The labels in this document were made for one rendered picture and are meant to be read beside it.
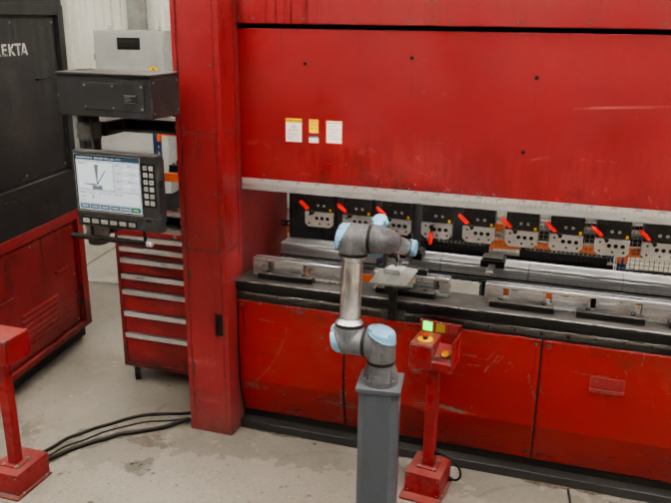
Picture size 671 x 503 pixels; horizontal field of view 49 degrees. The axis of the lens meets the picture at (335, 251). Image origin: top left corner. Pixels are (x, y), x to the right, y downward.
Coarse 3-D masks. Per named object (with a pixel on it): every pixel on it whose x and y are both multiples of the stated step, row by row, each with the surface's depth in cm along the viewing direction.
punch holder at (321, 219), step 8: (312, 200) 374; (320, 200) 373; (328, 200) 371; (336, 200) 376; (312, 208) 375; (320, 208) 374; (328, 208) 373; (336, 208) 378; (312, 216) 376; (320, 216) 375; (328, 216) 373; (336, 216) 381; (312, 224) 377; (320, 224) 378; (328, 224) 375; (336, 224) 382
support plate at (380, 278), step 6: (378, 270) 367; (408, 270) 367; (414, 270) 367; (378, 276) 358; (384, 276) 358; (390, 276) 358; (396, 276) 358; (402, 276) 358; (408, 276) 359; (372, 282) 350; (378, 282) 350; (384, 282) 350; (390, 282) 350; (396, 282) 350; (402, 282) 350; (408, 282) 351
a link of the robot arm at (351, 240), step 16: (352, 224) 292; (336, 240) 291; (352, 240) 289; (368, 240) 287; (352, 256) 290; (352, 272) 293; (352, 288) 294; (352, 304) 296; (336, 320) 300; (352, 320) 297; (336, 336) 298; (352, 336) 296; (352, 352) 298
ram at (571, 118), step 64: (256, 64) 363; (320, 64) 353; (384, 64) 344; (448, 64) 335; (512, 64) 326; (576, 64) 318; (640, 64) 311; (256, 128) 373; (320, 128) 362; (384, 128) 352; (448, 128) 343; (512, 128) 334; (576, 128) 326; (640, 128) 318; (320, 192) 372; (448, 192) 351; (512, 192) 342; (576, 192) 333; (640, 192) 325
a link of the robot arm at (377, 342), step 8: (368, 328) 296; (376, 328) 297; (384, 328) 298; (368, 336) 295; (376, 336) 292; (384, 336) 292; (392, 336) 294; (360, 344) 295; (368, 344) 294; (376, 344) 293; (384, 344) 292; (392, 344) 294; (360, 352) 297; (368, 352) 295; (376, 352) 294; (384, 352) 294; (392, 352) 296; (368, 360) 298; (376, 360) 295; (384, 360) 295; (392, 360) 297
